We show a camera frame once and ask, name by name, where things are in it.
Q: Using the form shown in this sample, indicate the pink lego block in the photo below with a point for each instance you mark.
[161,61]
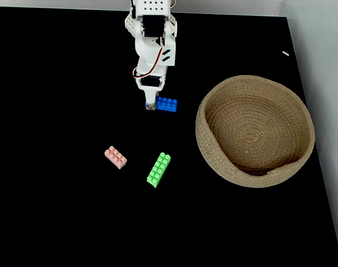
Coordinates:
[115,157]

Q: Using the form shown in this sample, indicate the green lego block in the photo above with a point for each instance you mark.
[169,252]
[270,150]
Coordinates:
[158,170]

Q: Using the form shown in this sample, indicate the blue lego block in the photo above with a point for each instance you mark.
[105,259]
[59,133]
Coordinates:
[167,104]

